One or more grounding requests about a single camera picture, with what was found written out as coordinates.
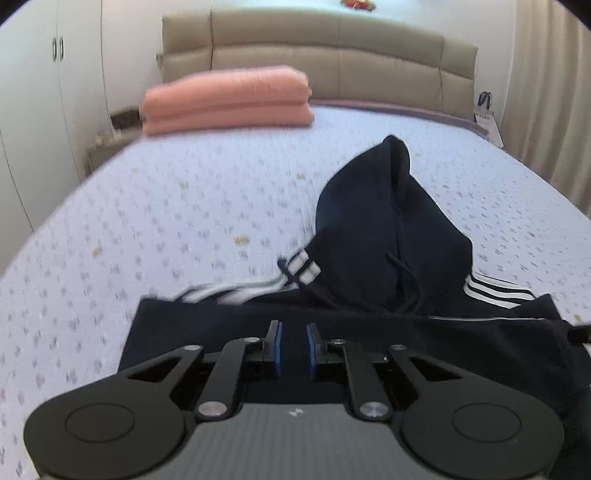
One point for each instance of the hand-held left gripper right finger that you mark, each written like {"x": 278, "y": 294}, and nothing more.
{"x": 312, "y": 347}

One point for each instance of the mauve bed sheet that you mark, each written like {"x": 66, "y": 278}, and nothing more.
{"x": 406, "y": 112}

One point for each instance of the folded pink blanket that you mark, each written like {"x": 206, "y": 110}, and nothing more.
{"x": 226, "y": 99}

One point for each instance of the beige padded headboard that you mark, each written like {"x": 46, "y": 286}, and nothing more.
{"x": 378, "y": 50}

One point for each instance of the navy hoodie with white stripes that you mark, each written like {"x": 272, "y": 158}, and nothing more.
{"x": 360, "y": 258}

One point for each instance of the bed with floral quilt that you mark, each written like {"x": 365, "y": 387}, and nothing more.
{"x": 184, "y": 194}

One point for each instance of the beige curtain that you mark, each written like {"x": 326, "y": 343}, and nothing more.
{"x": 549, "y": 83}

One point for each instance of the white shopping bag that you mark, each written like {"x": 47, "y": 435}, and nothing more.
{"x": 487, "y": 120}

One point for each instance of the bedside table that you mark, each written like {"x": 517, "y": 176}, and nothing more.
{"x": 104, "y": 154}

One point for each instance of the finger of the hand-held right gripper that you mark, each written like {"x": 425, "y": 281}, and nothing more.
{"x": 581, "y": 334}

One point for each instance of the white wardrobe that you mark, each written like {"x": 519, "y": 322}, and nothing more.
{"x": 41, "y": 106}

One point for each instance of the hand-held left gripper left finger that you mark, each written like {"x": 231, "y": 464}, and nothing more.
{"x": 276, "y": 345}

